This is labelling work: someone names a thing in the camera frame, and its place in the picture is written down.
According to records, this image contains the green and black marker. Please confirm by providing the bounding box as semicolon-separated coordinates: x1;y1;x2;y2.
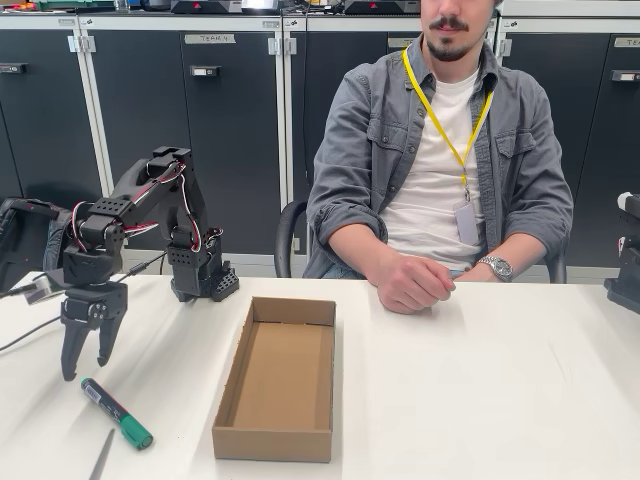
79;377;155;452

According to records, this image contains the person's left forearm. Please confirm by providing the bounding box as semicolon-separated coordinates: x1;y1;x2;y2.
474;230;549;282

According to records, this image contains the person's right hand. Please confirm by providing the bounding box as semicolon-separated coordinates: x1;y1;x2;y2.
375;253;458;316

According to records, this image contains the black backpack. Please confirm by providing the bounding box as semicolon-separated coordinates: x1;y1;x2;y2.
0;197;79;295

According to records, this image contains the thin grey rod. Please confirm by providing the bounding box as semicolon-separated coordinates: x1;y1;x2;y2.
88;428;116;480

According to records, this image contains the open brown cardboard box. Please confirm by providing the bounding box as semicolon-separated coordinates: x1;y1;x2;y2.
211;295;337;464

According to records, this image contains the black office chair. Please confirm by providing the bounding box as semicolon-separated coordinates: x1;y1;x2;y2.
273;199;569;285

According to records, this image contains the green crate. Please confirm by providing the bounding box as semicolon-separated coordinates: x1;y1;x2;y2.
37;0;117;13

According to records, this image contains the black device with red logo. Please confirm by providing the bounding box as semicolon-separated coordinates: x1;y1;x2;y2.
170;0;245;15
343;0;422;15

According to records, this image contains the grey badge holder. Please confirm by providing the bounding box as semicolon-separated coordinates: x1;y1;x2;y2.
452;199;484;246

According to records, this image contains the silver wristwatch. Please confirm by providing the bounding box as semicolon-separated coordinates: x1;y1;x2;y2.
476;254;515;283

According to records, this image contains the man in grey overshirt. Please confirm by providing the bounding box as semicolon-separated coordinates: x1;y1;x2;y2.
302;0;575;282

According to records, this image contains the black robot device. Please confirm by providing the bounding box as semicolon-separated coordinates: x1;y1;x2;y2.
603;191;640;316

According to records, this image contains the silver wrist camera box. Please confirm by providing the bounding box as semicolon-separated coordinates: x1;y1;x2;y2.
22;277;58;307

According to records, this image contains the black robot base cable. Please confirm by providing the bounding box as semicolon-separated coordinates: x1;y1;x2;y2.
0;251;169;354

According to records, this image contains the yellow lanyard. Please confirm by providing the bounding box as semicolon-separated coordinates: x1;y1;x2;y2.
402;48;496;204

